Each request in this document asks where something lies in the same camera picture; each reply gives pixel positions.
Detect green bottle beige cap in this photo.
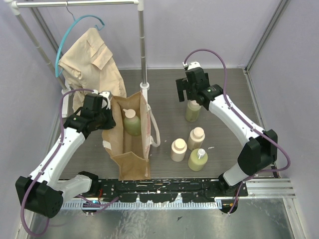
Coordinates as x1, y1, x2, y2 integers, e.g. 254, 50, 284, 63
185, 100, 201, 122

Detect green pump bottle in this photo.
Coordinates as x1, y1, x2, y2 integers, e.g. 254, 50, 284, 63
123, 109, 142, 136
188, 148, 208, 171

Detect brown canvas bag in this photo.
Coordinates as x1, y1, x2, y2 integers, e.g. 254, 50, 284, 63
102, 92, 160, 181

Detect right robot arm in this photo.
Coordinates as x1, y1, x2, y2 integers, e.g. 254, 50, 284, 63
178, 66, 278, 196

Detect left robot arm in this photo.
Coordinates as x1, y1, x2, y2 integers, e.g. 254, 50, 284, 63
15, 89, 116, 219

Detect beige shirt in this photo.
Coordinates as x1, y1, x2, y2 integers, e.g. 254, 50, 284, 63
58, 28, 127, 97

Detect beige bottle right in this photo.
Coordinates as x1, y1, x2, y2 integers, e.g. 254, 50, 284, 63
187, 127, 205, 151

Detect beige bottle left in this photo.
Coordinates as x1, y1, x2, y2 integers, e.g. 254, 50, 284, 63
170, 138, 187, 162

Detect teal clothes hanger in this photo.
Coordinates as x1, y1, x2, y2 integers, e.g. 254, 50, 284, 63
54, 14, 105, 78

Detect white clothes rack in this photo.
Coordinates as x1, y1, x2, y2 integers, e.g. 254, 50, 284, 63
0, 0, 151, 119

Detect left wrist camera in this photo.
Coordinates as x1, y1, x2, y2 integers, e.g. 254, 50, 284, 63
93, 90, 112, 110

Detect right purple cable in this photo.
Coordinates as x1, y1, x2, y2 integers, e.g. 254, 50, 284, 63
183, 48, 291, 215

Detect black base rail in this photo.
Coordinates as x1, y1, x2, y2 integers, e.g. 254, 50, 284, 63
83, 178, 248, 203

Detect white cable tray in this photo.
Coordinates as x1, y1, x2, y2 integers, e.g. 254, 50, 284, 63
61, 199, 222, 210

